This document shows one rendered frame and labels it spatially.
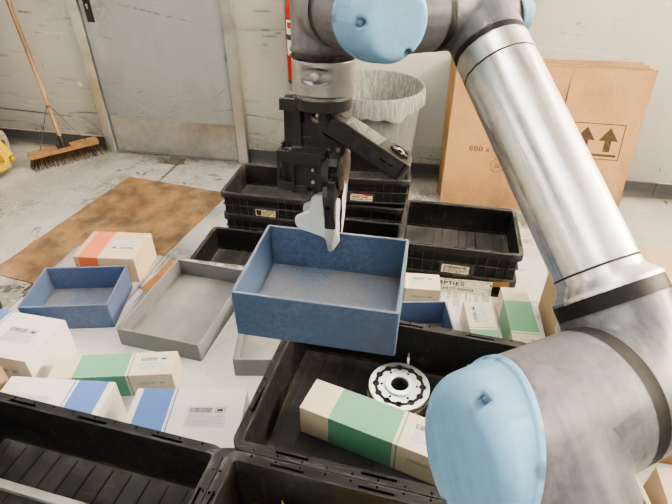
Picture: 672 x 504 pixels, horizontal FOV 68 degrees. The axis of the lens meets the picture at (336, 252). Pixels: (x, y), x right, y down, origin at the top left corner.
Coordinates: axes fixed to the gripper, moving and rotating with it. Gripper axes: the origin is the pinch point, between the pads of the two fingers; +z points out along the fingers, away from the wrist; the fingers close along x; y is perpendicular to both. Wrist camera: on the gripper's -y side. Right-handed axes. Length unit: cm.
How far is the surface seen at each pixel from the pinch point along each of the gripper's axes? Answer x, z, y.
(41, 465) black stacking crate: 22, 32, 40
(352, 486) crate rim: 21.8, 21.6, -7.4
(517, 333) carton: -30, 34, -33
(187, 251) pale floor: -145, 100, 111
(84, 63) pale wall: -243, 29, 225
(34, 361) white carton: 0, 36, 60
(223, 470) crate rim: 23.4, 21.7, 8.9
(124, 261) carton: -34, 33, 62
